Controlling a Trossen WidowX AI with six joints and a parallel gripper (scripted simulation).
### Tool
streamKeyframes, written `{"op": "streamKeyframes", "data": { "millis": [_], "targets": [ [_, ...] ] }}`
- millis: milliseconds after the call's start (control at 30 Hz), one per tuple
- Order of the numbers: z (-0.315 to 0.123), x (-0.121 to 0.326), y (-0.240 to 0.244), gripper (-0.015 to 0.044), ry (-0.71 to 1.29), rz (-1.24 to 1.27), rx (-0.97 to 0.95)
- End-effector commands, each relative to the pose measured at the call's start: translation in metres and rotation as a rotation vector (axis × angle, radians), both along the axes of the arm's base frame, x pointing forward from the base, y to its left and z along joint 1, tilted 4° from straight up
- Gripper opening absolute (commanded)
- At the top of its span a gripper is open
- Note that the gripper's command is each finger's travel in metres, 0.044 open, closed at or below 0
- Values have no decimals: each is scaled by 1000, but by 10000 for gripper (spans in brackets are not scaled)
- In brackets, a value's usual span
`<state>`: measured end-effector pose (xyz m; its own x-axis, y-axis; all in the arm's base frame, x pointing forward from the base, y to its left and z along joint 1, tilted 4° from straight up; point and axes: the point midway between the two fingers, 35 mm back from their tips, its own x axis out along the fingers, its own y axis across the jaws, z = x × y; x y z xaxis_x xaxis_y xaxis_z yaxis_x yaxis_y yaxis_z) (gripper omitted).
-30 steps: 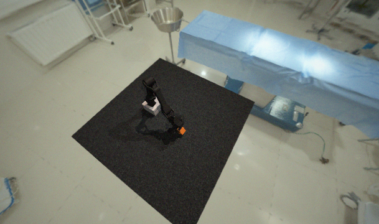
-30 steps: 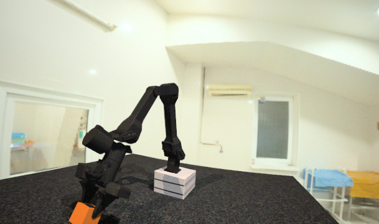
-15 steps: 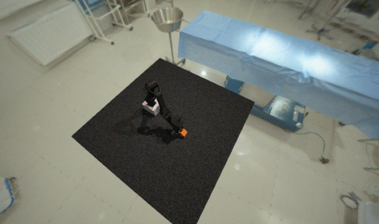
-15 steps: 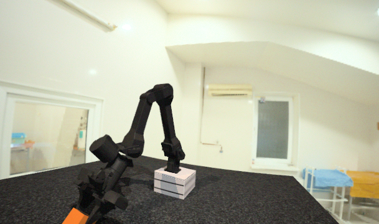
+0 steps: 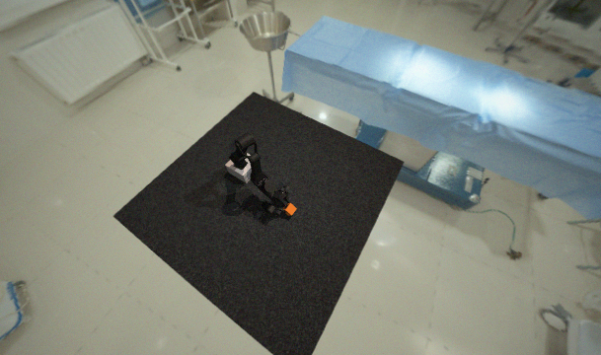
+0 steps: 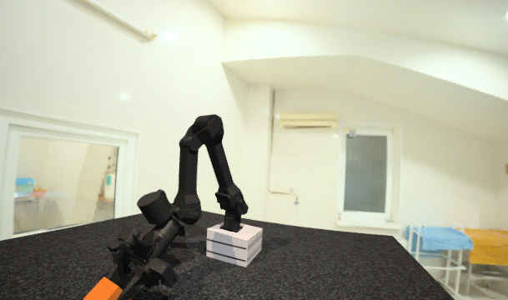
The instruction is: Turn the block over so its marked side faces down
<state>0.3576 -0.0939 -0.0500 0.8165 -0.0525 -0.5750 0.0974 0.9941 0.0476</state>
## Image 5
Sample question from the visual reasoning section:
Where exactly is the orange cube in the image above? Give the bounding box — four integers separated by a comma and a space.
283, 203, 297, 216

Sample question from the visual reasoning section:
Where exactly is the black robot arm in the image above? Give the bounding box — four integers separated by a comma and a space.
229, 133, 286, 202

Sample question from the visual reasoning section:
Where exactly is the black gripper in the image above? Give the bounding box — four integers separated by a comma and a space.
265, 185, 291, 214

